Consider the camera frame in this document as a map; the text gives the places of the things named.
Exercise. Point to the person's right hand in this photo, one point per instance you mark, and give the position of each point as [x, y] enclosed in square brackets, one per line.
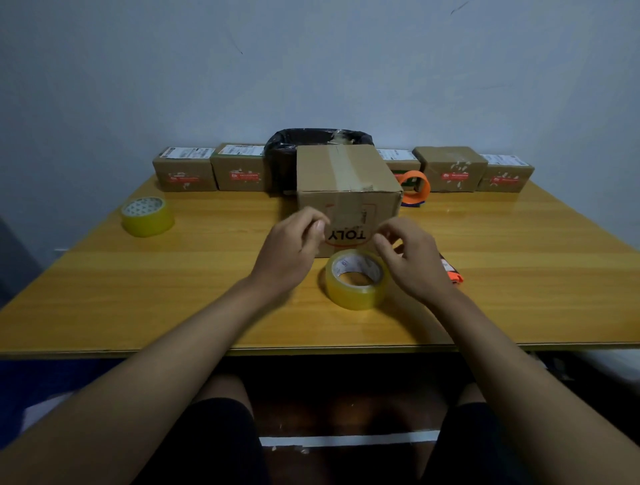
[415, 260]

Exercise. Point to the person's left hand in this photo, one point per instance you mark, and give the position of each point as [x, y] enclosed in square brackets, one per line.
[285, 255]

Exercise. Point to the orange black utility knife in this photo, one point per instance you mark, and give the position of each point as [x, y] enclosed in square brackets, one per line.
[452, 274]

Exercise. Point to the yellow clear tape roll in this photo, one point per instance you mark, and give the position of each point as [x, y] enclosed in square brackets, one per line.
[350, 297]

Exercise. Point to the large brown cardboard box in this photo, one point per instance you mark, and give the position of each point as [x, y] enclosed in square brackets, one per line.
[345, 170]

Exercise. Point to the person's right forearm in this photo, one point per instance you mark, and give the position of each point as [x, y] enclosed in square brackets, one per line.
[530, 399]

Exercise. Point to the person's left forearm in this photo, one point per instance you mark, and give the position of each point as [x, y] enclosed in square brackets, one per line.
[140, 399]

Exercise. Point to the orange tape dispenser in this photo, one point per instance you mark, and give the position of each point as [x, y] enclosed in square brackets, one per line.
[424, 182]

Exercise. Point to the small box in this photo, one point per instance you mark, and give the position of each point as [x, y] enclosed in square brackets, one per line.
[507, 175]
[182, 175]
[400, 159]
[450, 167]
[240, 172]

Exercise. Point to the yellow tape roll honeycomb core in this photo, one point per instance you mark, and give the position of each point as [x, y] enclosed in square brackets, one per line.
[147, 222]

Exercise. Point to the person's left leg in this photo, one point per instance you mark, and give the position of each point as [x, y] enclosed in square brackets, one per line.
[225, 387]

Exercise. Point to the person's leg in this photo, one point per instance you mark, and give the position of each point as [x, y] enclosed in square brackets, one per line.
[470, 394]
[225, 387]

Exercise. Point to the person's right leg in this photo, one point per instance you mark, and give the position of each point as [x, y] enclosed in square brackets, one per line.
[470, 394]

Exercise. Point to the black bin with bag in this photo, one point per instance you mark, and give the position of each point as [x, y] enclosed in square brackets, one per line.
[280, 165]

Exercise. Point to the black shorts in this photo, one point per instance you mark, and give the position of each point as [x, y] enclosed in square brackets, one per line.
[215, 449]

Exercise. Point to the white paper sheet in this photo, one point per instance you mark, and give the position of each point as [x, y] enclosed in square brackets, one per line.
[45, 409]

